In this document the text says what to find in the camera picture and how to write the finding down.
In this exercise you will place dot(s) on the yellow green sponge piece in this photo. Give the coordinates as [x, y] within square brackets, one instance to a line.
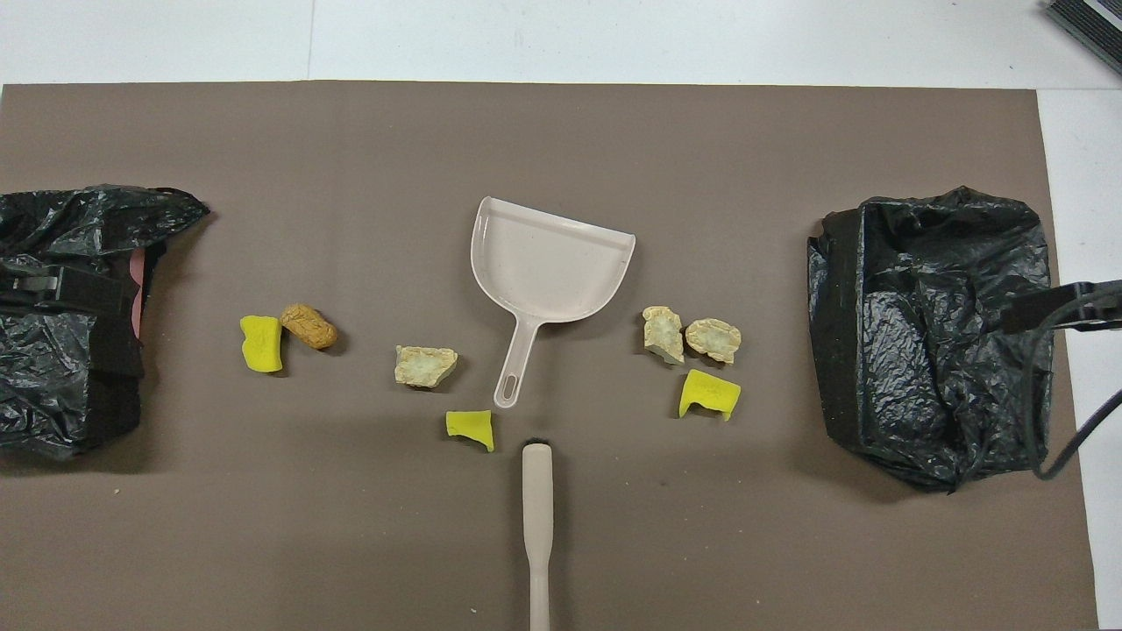
[469, 424]
[712, 392]
[261, 346]

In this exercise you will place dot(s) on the brown bread roll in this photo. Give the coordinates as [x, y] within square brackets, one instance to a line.
[308, 326]

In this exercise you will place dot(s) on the beige bread chunk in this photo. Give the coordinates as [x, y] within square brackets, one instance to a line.
[425, 366]
[713, 339]
[663, 335]

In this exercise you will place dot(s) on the beige plastic dustpan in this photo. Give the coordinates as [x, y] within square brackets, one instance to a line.
[543, 263]

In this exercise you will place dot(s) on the black bag lined bin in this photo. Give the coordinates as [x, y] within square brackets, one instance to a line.
[912, 350]
[53, 386]

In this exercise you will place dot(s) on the black ribbed device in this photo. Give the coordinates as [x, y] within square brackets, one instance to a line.
[1091, 26]

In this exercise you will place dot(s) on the brown table mat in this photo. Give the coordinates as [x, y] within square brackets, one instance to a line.
[561, 131]

